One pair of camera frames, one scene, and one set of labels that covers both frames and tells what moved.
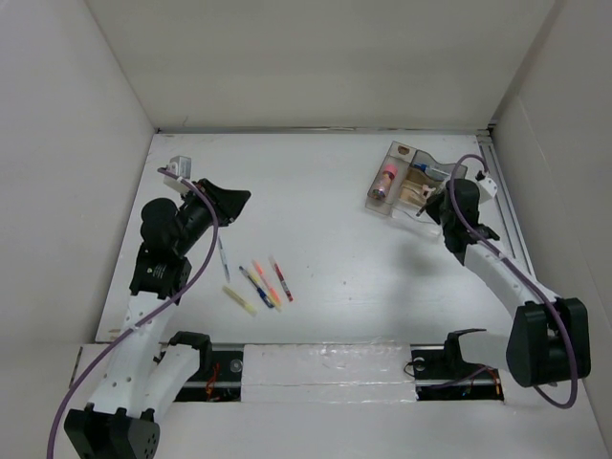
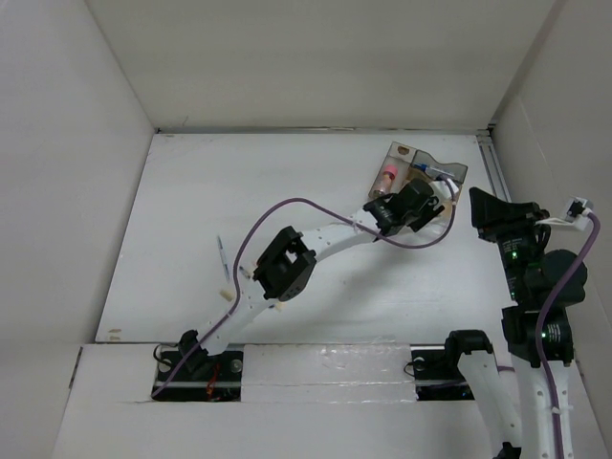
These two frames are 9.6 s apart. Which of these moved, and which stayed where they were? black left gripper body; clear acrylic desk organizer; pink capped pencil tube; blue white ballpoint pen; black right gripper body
Moved: black left gripper body; black right gripper body
Stayed: blue white ballpoint pen; pink capped pencil tube; clear acrylic desk organizer
